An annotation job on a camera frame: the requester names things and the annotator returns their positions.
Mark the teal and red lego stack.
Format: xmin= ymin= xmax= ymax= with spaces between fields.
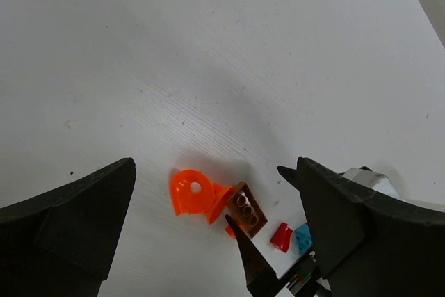
xmin=294 ymin=223 xmax=313 ymax=255

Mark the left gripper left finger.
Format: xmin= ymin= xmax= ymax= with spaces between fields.
xmin=1 ymin=158 xmax=136 ymax=296

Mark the brown lego brick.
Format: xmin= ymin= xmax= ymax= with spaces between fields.
xmin=227 ymin=182 xmax=268 ymax=239

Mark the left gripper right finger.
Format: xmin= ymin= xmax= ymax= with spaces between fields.
xmin=277 ymin=157 xmax=444 ymax=296

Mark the tiny orange lego stud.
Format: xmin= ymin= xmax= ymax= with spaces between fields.
xmin=225 ymin=226 xmax=236 ymax=239

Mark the orange round lego piece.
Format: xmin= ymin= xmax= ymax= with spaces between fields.
xmin=170 ymin=169 xmax=215 ymax=216

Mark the small red lego piece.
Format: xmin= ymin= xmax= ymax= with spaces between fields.
xmin=270 ymin=222 xmax=293 ymax=253

